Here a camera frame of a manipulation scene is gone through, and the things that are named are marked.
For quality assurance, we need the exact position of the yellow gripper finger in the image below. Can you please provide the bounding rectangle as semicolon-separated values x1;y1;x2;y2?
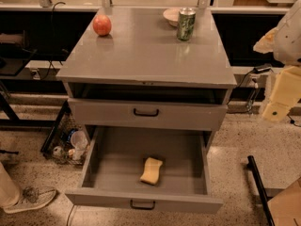
262;66;301;121

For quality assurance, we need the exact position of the yellow sponge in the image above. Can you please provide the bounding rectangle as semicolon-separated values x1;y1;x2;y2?
140;157;163;186

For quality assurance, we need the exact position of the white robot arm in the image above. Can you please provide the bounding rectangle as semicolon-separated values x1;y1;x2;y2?
253;0;301;121

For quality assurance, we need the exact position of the grey drawer cabinet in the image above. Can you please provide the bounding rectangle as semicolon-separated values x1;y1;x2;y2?
55;6;238;142

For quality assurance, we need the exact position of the closed grey top drawer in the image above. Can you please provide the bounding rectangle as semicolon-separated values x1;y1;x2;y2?
68;99;228;131

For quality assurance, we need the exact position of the open grey middle drawer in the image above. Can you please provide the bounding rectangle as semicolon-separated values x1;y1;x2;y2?
66;127;223;214

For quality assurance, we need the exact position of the black metal chair leg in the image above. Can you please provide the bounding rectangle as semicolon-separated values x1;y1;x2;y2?
247;155;276;226

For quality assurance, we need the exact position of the brown cardboard box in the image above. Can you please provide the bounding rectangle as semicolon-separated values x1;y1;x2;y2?
268;178;301;226

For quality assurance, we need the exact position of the green soda can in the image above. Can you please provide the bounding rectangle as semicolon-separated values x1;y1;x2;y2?
177;8;196;41

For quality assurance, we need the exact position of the white bowl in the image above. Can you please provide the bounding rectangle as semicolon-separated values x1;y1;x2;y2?
163;8;180;27

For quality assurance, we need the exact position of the red apple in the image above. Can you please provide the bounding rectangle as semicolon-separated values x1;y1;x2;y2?
92;15;112;36

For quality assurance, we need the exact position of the clear plastic cup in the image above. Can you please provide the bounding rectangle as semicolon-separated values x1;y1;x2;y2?
71;131;88;150

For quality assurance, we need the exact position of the grey sneaker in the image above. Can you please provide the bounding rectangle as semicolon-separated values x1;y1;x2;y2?
3;186;56;214

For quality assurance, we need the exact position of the beige trouser leg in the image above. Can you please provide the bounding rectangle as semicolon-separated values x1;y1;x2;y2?
0;162;22;208

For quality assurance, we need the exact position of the black power cable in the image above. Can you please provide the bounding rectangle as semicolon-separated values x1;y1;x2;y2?
227;63;273;115

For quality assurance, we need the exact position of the black top drawer handle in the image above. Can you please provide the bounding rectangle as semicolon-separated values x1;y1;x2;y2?
133;108;160;117

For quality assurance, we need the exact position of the black drawer handle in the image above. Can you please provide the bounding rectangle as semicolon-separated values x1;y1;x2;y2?
133;108;160;117
130;200;156;211

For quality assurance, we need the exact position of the black middle drawer handle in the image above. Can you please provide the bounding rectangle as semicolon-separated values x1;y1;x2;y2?
130;200;156;211

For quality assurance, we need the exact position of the wire basket with trash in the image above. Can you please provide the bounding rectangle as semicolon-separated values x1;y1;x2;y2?
40;101;87;166

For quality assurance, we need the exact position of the black floor cable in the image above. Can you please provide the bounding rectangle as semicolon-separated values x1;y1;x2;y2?
65;204;77;226

